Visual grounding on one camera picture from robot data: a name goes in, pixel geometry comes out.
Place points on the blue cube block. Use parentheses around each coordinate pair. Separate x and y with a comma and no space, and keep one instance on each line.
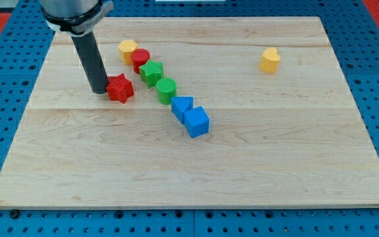
(197,122)

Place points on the green star block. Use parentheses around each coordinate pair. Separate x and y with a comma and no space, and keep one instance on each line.
(151,72)

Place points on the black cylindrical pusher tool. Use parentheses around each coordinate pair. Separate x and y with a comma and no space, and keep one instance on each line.
(90,58)

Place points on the red cylinder block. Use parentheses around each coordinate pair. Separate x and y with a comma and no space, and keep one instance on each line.
(139,57)

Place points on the yellow hexagon block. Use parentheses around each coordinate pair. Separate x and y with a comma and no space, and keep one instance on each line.
(126,48)

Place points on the green cylinder block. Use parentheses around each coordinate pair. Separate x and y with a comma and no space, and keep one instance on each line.
(166,89)

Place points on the blue triangle block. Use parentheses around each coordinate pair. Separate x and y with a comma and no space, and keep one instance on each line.
(181,104)

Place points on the yellow heart block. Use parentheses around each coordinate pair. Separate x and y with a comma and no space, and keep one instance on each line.
(270,60)

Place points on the red star block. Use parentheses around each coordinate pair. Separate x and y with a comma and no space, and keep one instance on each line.
(119,88)

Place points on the wooden board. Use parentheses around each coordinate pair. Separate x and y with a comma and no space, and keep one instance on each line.
(289,140)

